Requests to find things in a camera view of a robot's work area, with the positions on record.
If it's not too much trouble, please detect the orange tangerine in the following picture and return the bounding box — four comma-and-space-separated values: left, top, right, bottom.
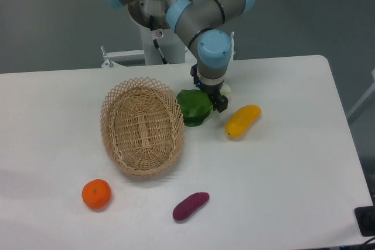
81, 179, 112, 210

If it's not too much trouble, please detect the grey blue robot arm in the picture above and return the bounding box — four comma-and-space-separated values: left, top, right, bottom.
107, 0, 255, 112

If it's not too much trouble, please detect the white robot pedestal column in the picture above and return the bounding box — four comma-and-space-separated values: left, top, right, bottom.
128, 0, 195, 66

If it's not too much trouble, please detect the white metal base frame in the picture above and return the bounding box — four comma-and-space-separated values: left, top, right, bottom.
100, 31, 236, 68

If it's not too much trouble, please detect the woven wicker basket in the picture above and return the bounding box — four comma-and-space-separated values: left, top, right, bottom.
100, 77, 185, 177

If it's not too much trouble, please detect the yellow mango fruit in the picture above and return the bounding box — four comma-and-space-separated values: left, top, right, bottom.
225, 105, 262, 138

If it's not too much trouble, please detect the black device at edge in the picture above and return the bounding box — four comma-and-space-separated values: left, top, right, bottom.
354, 206, 374, 237

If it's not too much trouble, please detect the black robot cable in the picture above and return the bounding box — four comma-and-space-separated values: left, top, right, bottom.
149, 15, 169, 65

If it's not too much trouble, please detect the purple sweet potato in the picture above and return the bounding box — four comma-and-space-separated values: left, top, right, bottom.
172, 192, 210, 221

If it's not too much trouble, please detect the green bok choy vegetable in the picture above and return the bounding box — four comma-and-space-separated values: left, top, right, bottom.
176, 89, 213, 127

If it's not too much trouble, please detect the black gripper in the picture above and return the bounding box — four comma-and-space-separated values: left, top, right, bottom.
190, 65, 228, 112

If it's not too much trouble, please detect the white table leg right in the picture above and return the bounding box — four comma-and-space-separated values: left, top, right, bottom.
346, 70, 374, 125

